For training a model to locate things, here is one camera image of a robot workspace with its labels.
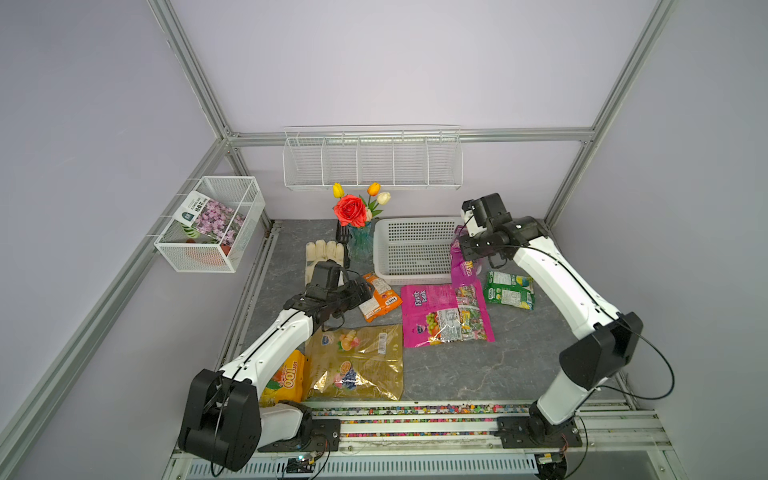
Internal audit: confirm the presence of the purple grape candy bag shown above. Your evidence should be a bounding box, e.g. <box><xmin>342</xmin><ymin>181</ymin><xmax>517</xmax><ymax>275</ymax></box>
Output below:
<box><xmin>450</xmin><ymin>225</ymin><xmax>482</xmax><ymax>289</ymax></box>

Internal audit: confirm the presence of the cream work glove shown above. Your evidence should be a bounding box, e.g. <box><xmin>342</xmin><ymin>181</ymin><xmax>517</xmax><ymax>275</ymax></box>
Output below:
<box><xmin>305</xmin><ymin>240</ymin><xmax>345</xmax><ymax>284</ymax></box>

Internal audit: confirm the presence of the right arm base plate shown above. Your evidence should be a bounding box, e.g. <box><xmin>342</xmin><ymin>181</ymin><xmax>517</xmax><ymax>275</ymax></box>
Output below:
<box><xmin>493</xmin><ymin>416</ymin><xmax>583</xmax><ymax>450</ymax></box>

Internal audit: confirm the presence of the orange white snack packet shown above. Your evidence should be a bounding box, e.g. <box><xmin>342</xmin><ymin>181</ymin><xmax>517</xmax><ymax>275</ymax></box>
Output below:
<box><xmin>359</xmin><ymin>273</ymin><xmax>402</xmax><ymax>323</ymax></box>

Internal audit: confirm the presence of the white wire side basket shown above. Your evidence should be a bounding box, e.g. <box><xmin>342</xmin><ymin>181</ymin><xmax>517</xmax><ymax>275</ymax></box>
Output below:
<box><xmin>154</xmin><ymin>176</ymin><xmax>265</xmax><ymax>273</ymax></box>

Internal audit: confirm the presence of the purple flower seed packet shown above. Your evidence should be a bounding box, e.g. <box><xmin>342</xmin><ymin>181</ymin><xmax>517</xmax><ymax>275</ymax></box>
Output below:
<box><xmin>173</xmin><ymin>191</ymin><xmax>245</xmax><ymax>247</ymax></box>

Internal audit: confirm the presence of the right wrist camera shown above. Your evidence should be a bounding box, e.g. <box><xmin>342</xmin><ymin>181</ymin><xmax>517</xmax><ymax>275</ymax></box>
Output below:
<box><xmin>461</xmin><ymin>193</ymin><xmax>512</xmax><ymax>237</ymax></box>

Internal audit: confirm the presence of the pink fruit candy bag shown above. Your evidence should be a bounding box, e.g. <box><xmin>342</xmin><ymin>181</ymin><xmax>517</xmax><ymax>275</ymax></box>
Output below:
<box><xmin>400</xmin><ymin>281</ymin><xmax>495</xmax><ymax>348</ymax></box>

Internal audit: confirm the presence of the gold candy bag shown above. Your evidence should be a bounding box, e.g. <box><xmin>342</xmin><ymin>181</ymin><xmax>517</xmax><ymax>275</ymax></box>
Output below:
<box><xmin>303</xmin><ymin>325</ymin><xmax>404</xmax><ymax>401</ymax></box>

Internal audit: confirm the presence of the yellow orange candy bag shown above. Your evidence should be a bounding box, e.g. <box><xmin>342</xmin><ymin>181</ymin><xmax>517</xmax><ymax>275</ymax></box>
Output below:
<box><xmin>260</xmin><ymin>350</ymin><xmax>307</xmax><ymax>407</ymax></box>

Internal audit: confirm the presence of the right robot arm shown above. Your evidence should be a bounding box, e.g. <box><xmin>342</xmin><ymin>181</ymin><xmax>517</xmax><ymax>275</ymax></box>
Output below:
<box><xmin>459</xmin><ymin>214</ymin><xmax>643</xmax><ymax>427</ymax></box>

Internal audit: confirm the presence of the white plastic basket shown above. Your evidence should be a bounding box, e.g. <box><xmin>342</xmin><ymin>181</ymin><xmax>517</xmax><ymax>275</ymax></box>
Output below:
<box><xmin>373</xmin><ymin>217</ymin><xmax>461</xmax><ymax>285</ymax></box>

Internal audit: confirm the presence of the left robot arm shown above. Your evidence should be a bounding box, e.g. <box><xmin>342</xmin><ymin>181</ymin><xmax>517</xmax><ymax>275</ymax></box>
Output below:
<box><xmin>177</xmin><ymin>280</ymin><xmax>373</xmax><ymax>471</ymax></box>

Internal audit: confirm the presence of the aluminium mounting rail frame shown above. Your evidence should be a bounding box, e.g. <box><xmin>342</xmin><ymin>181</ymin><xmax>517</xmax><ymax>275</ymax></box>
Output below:
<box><xmin>163</xmin><ymin>399</ymin><xmax>690</xmax><ymax>479</ymax></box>

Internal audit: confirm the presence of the glass vase with flowers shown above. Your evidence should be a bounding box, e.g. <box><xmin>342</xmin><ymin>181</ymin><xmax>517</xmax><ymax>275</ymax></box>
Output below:
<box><xmin>332</xmin><ymin>182</ymin><xmax>391</xmax><ymax>263</ymax></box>

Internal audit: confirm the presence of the green candy packet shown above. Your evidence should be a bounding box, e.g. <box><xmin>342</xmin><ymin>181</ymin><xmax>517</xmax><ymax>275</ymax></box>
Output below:
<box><xmin>484</xmin><ymin>270</ymin><xmax>535</xmax><ymax>310</ymax></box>

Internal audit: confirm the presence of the white wire wall shelf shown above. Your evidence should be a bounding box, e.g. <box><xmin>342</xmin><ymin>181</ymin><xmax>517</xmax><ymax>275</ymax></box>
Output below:
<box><xmin>282</xmin><ymin>127</ymin><xmax>464</xmax><ymax>190</ymax></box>

